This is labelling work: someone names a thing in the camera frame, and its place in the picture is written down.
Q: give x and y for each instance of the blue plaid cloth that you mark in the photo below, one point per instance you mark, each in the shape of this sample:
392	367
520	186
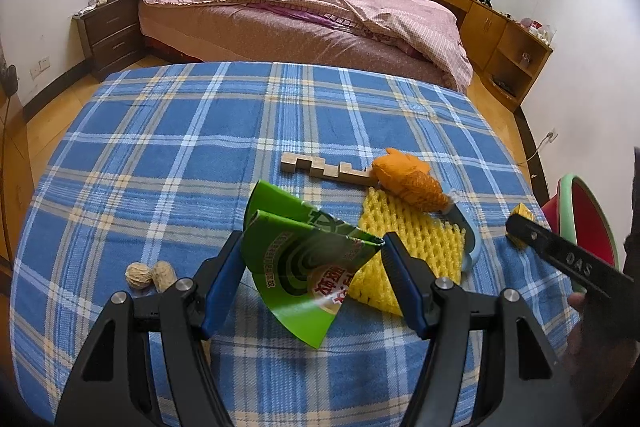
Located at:
200	147

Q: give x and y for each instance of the green cardboard box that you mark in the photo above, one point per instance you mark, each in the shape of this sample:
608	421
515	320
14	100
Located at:
285	257

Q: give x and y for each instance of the notched wooden block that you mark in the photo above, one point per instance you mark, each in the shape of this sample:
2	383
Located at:
300	167

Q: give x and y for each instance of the person's right hand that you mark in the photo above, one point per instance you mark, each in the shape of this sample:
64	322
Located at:
580	337

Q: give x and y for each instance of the red bin with green rim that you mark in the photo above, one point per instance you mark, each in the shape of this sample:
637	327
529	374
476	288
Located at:
590	217

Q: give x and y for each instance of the dark wooden nightstand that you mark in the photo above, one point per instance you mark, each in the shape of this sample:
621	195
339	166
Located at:
110	37

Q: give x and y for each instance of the small yellow box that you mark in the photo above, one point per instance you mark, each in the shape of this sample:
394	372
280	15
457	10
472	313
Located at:
524	210

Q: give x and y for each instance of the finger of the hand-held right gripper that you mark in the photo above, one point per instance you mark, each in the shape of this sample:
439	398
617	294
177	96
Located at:
575	257

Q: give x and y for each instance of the peanut in shell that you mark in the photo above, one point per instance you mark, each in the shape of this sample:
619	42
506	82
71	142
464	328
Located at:
165	277

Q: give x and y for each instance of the white wall socket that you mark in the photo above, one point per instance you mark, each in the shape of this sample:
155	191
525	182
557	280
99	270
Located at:
41	66

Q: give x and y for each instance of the bottles on cabinet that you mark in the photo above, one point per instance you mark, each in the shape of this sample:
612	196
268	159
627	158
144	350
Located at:
537	29

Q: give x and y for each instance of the long wooden cabinet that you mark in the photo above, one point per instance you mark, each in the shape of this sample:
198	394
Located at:
485	27

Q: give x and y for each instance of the walnut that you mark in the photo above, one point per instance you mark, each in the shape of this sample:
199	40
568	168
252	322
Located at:
138	278

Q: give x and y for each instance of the orange mesh bag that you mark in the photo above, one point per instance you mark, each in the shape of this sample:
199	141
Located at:
405	182

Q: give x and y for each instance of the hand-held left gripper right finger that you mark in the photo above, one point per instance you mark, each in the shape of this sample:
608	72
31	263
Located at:
407	287

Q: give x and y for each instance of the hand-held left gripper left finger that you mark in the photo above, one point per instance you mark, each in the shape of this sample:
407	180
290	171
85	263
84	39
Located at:
225	277

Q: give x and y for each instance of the yellow foam fruit net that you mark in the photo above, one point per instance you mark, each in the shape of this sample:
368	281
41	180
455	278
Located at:
425	237

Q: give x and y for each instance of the wall socket with plug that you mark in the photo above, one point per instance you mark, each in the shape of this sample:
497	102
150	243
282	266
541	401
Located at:
551	136

